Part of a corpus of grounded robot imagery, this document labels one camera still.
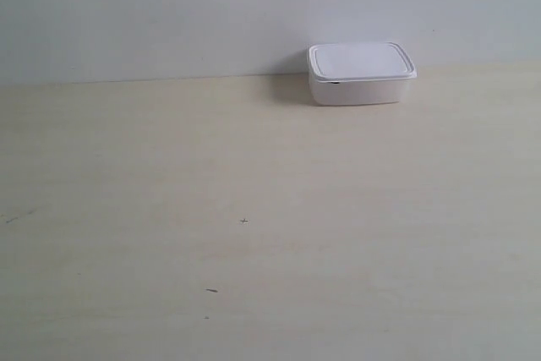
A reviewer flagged white lidded plastic container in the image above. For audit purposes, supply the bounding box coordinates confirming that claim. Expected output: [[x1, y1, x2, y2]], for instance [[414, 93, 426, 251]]
[[307, 41, 417, 107]]

